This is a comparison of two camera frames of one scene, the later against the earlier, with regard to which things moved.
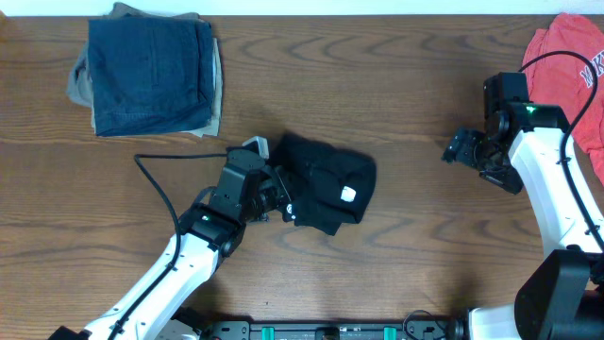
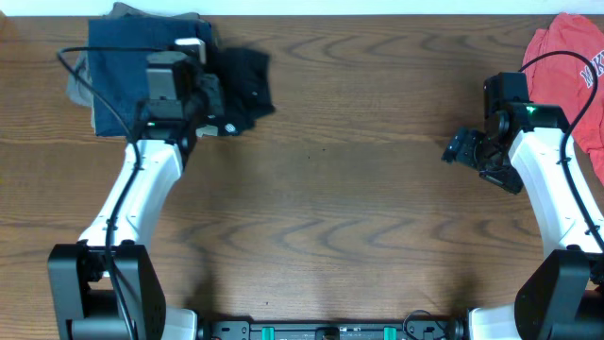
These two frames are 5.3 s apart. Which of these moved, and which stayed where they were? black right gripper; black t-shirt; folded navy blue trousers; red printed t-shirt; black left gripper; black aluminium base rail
Moved: black left gripper; black t-shirt
Stayed: black aluminium base rail; folded navy blue trousers; black right gripper; red printed t-shirt
